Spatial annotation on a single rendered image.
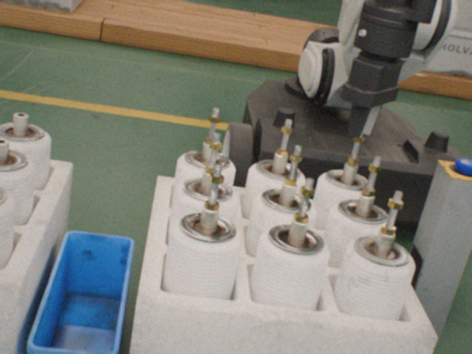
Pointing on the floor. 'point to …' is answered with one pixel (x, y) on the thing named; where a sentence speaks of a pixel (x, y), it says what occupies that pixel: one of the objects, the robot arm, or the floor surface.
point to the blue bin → (84, 296)
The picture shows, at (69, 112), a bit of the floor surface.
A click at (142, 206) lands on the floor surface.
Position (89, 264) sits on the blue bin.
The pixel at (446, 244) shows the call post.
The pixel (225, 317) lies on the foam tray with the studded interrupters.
